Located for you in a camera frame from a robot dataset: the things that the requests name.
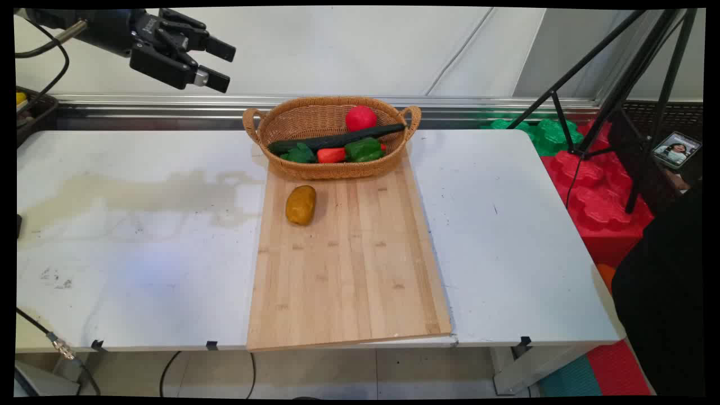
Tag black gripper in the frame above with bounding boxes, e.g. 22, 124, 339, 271
121, 8, 236, 94

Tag brown toy potato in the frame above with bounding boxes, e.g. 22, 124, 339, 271
285, 185, 317, 227

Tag woven wicker basket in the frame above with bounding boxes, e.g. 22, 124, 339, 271
243, 96, 422, 181

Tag green toy leafy vegetable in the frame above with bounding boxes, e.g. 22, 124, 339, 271
280, 142, 317, 164

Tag dark storage box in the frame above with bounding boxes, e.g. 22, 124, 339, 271
16, 87, 59, 148

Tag dark green toy cucumber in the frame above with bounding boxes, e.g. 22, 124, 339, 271
268, 123, 407, 156

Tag red toy bell pepper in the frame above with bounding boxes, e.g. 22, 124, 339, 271
317, 143, 388, 164

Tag red toy tomato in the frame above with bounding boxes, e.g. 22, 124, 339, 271
345, 105, 377, 132

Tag green toy bell pepper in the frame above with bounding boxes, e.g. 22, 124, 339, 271
344, 138, 385, 163

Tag bamboo cutting board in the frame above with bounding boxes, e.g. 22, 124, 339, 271
246, 147, 452, 352

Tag green foam mat stack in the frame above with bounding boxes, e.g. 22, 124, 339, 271
481, 117, 584, 157

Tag red foam mat stack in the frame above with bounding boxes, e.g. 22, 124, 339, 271
540, 119, 656, 268

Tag black tripod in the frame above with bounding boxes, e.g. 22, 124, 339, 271
506, 8, 698, 214

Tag grey table leg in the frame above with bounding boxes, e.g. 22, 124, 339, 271
489, 343, 592, 396

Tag black perforated panel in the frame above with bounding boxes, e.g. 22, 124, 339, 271
609, 100, 704, 195

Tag smartphone with lit screen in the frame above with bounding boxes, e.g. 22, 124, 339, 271
652, 132, 702, 169

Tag teal floor mat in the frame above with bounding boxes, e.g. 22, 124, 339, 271
537, 354, 604, 398

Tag red floor mat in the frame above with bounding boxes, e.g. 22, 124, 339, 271
585, 340, 653, 397

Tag person in black clothes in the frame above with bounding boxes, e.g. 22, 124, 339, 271
611, 186, 705, 397

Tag aluminium rail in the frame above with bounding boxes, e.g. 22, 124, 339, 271
53, 93, 600, 132

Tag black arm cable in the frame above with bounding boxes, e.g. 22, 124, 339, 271
15, 19, 89, 116

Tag black cable with metal connector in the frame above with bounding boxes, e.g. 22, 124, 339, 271
16, 307, 102, 396

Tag black looped cable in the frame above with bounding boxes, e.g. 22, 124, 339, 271
159, 350, 257, 400

